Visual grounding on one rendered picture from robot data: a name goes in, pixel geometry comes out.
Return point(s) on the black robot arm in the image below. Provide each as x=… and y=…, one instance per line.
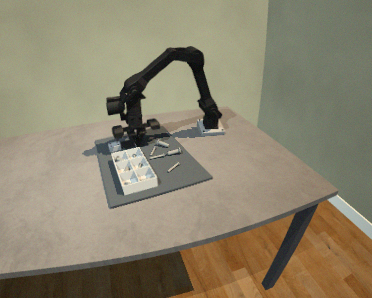
x=135, y=85

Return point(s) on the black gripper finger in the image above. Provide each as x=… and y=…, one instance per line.
x=140, y=136
x=134, y=138

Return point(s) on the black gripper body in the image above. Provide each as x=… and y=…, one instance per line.
x=135, y=121

